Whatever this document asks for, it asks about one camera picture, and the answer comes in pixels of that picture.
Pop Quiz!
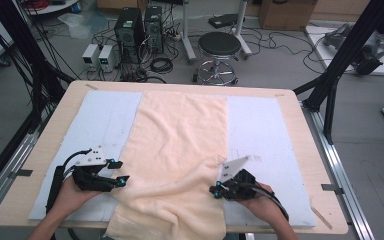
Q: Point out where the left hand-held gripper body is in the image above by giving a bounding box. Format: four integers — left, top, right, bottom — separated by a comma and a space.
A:
71, 146, 118, 193

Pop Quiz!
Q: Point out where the black metal stand with cables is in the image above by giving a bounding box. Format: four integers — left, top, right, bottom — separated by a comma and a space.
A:
0, 0, 68, 134

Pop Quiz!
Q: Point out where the person's left hand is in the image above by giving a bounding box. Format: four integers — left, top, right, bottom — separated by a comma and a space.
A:
55, 179, 113, 216

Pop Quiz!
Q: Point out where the coiled black cable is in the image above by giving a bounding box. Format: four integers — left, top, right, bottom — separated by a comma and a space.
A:
149, 57, 174, 74

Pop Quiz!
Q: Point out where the clear plastic bag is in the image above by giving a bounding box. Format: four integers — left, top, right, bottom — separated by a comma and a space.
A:
58, 11, 109, 39

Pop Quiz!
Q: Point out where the left hand-held gripper black cable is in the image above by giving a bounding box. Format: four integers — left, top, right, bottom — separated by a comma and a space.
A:
45, 149, 93, 214

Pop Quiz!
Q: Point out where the wooden table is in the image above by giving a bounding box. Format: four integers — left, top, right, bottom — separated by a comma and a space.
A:
0, 79, 349, 235

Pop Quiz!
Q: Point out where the cream towel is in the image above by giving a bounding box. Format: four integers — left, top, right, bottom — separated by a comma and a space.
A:
104, 90, 229, 240

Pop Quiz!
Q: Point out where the aluminium rail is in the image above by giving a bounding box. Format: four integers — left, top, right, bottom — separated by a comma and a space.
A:
0, 131, 41, 221
301, 101, 376, 240

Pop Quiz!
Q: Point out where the large black computer tower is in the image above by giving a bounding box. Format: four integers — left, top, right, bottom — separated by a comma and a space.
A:
114, 7, 146, 64

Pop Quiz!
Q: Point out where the slim black computer tower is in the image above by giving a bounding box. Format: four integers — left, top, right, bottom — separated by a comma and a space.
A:
144, 5, 165, 55

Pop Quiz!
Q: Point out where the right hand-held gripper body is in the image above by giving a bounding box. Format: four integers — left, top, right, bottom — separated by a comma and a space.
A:
218, 155, 258, 202

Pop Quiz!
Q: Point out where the white power supply unit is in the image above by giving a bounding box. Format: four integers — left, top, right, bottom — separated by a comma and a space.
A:
98, 44, 119, 72
81, 43, 101, 69

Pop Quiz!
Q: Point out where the white foam mat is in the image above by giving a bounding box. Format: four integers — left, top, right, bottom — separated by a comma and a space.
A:
28, 89, 317, 229

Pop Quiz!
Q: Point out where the white desk leg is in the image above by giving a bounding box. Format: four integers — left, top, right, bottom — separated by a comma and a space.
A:
231, 0, 254, 60
179, 0, 198, 64

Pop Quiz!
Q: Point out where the white floor platform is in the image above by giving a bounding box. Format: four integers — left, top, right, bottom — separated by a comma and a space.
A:
304, 24, 384, 77

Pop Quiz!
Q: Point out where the black round stool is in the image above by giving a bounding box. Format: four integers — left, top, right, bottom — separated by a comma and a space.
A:
193, 31, 243, 87

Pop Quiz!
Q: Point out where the black clamp bracket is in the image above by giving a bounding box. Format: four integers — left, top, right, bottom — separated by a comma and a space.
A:
8, 168, 34, 179
321, 183, 344, 195

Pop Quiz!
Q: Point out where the person's right hand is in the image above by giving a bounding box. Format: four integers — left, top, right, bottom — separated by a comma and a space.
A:
239, 182, 281, 221

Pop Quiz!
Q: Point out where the grey machine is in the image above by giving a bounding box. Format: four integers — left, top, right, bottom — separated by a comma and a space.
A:
323, 22, 384, 76

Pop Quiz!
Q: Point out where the cardboard box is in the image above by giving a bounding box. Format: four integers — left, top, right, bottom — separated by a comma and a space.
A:
258, 0, 318, 32

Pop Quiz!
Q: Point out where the flat black case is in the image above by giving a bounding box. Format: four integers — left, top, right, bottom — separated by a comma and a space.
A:
208, 13, 248, 29

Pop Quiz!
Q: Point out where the white round table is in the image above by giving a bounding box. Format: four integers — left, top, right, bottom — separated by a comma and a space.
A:
21, 0, 81, 16

